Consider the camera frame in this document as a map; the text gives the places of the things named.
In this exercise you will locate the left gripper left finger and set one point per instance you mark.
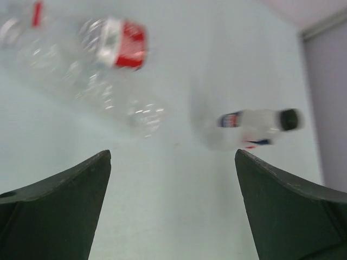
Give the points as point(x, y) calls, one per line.
point(56, 218)

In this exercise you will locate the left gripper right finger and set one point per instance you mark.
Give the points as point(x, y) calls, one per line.
point(290, 217)

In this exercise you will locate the black bottle cap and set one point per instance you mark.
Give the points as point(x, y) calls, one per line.
point(290, 119)

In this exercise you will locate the small clear blue-label bottle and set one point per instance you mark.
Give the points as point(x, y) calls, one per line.
point(245, 129)

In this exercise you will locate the large clear unlabeled bottle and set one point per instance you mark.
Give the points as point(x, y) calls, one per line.
point(110, 97)

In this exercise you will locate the clear red-label bottle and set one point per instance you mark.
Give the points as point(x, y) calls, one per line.
point(110, 41)

